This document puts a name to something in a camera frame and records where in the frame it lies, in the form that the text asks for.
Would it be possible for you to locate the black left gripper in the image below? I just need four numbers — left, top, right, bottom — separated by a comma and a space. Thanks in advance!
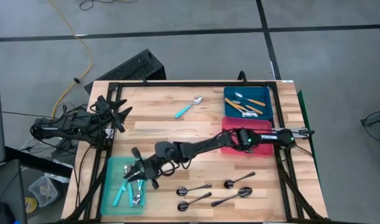
90, 95, 134, 134

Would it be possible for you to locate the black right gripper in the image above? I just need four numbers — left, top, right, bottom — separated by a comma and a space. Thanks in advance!
123, 147, 164, 190

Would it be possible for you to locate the teal handled silver spoon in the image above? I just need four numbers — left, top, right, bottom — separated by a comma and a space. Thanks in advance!
132, 179, 145, 206
112, 182, 127, 207
124, 164, 134, 208
174, 95, 204, 120

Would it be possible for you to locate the teal translucent plastic bin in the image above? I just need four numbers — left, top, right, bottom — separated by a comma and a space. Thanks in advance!
100, 156, 148, 217

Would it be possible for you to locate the large black metal spoon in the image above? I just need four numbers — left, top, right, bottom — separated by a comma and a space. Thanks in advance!
210, 186, 253, 208

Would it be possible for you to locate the black perforated case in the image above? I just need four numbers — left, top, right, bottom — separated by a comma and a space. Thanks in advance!
83, 49, 167, 96

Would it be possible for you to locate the clear plastic container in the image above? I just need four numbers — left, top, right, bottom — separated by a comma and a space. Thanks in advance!
28, 175, 60, 208

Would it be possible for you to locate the black desk bar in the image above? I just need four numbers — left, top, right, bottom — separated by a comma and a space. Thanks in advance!
4, 146, 74, 179

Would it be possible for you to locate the yellow tape roll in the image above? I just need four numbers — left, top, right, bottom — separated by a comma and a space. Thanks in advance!
24, 197, 39, 215

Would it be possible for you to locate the pink translucent plastic bin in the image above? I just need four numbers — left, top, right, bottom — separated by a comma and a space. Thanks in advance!
221, 117, 274, 157

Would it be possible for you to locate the blue plastic bin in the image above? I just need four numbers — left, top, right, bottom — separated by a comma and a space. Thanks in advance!
223, 86, 274, 121

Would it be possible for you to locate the yellow power cable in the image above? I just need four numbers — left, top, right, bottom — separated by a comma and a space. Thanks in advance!
48, 0, 93, 118

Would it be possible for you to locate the thin black floor cable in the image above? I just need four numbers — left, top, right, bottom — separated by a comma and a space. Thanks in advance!
79, 0, 139, 11

